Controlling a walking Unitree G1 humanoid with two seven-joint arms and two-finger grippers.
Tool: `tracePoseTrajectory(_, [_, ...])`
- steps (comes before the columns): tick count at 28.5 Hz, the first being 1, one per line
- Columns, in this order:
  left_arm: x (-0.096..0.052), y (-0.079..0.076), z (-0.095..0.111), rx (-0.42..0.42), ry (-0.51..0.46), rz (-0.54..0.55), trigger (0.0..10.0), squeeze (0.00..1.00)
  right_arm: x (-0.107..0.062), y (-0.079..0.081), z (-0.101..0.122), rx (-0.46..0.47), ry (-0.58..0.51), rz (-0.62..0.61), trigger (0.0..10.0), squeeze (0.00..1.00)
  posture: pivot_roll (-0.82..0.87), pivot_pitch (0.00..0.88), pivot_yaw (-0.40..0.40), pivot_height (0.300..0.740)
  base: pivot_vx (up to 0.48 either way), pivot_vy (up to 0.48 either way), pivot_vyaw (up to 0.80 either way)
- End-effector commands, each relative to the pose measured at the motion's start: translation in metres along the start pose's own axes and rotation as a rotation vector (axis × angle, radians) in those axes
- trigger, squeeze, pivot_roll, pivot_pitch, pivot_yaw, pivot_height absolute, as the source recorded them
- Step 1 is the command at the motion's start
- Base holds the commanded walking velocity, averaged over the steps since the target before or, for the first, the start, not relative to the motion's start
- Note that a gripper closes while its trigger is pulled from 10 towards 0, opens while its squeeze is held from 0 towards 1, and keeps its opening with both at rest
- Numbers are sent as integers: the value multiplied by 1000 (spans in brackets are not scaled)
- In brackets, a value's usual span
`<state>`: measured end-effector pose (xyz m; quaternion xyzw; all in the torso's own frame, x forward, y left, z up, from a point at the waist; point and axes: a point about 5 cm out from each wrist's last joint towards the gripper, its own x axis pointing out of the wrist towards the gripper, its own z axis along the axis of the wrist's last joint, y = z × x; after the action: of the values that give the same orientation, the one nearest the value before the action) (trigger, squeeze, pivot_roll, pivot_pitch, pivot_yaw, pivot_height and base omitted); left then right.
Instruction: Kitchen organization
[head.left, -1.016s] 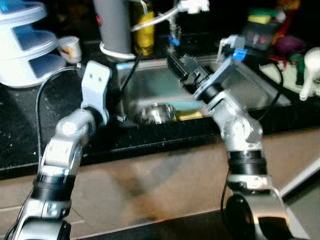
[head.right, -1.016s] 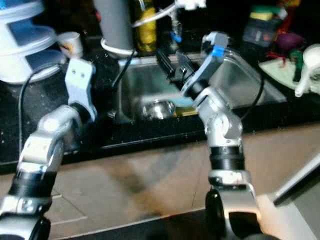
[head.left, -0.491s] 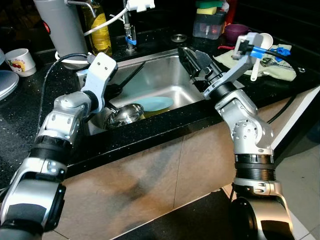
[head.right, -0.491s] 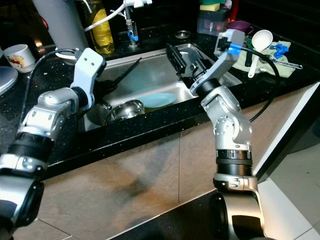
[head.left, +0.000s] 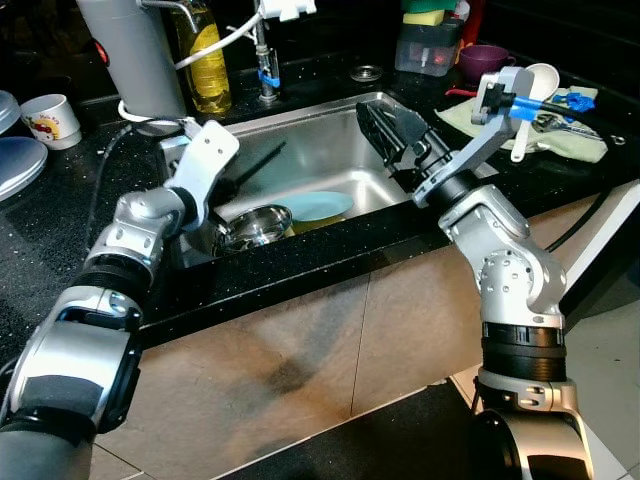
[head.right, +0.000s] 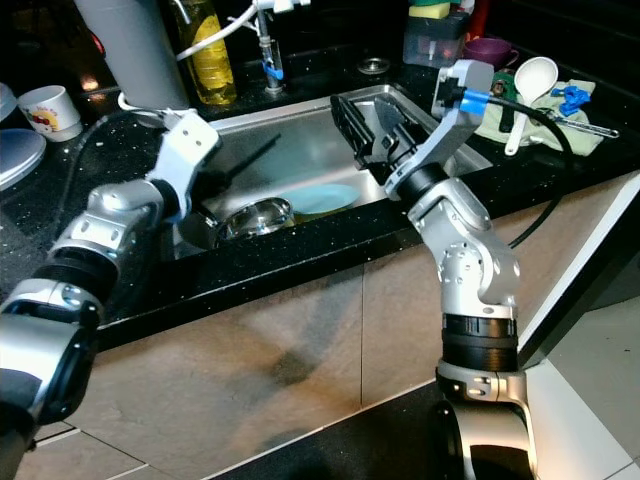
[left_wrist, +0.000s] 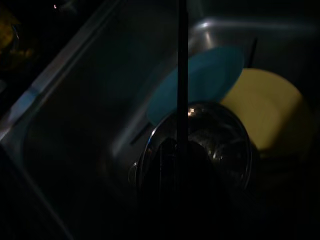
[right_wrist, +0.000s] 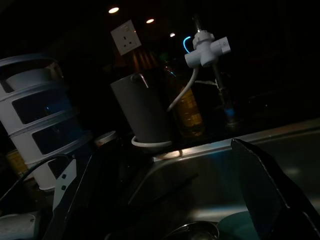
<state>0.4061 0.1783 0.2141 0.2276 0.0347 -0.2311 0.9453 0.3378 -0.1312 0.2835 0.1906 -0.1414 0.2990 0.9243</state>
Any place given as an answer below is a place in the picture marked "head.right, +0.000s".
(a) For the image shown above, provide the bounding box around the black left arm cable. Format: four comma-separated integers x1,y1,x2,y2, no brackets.
59,108,163,243

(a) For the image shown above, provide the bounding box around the metal faucet with blue clip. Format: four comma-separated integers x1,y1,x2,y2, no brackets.
253,0,313,97

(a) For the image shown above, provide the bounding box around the stainless steel sink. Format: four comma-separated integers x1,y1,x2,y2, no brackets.
158,84,498,263

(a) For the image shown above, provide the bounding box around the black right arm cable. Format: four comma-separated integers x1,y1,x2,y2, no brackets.
488,88,578,253

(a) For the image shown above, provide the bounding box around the light blue plate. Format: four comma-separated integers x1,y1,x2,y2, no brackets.
284,182,362,217

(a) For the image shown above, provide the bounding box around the brown cabinet front panel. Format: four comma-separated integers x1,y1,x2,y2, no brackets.
60,170,640,479

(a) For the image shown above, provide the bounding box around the yellow dish soap bottle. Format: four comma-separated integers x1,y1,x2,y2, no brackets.
174,0,239,109

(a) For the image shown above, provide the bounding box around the stainless steel bowl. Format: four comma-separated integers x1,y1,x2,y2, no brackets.
217,196,297,245

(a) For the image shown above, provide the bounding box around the grey electric kettle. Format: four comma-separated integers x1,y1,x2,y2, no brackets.
71,0,192,114

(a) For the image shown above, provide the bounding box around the white plastic ladle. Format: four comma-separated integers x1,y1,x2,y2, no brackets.
504,55,560,157

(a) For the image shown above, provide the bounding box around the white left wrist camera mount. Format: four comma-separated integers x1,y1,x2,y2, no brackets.
146,107,222,224

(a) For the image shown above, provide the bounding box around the clear sponge container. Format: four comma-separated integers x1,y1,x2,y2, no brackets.
401,0,474,70

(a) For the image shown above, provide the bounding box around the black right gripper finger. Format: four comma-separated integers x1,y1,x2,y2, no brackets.
329,92,377,162
349,92,407,142

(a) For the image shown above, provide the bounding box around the white printed mug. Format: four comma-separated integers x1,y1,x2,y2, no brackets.
16,84,84,144

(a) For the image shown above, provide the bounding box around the small blue kitchen tool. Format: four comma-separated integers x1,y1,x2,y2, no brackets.
551,84,592,117

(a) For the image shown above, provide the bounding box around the metal utensil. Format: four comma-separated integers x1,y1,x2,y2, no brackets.
554,114,622,140

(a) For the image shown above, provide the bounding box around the purple cup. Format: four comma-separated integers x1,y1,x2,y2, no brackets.
462,36,522,72

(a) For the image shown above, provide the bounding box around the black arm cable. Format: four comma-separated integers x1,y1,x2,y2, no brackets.
59,108,163,243
488,88,578,253

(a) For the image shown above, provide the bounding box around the white faucet hose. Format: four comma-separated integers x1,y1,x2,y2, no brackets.
175,8,269,64

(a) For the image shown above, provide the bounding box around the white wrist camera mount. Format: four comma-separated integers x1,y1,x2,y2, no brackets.
146,107,222,224
381,57,497,198

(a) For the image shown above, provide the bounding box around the round metal hole cover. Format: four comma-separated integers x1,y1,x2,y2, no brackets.
357,57,392,77

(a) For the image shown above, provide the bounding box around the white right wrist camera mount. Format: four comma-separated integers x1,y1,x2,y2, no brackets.
381,57,497,198

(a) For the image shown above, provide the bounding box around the pale green dish cloth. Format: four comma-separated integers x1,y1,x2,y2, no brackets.
471,77,607,157

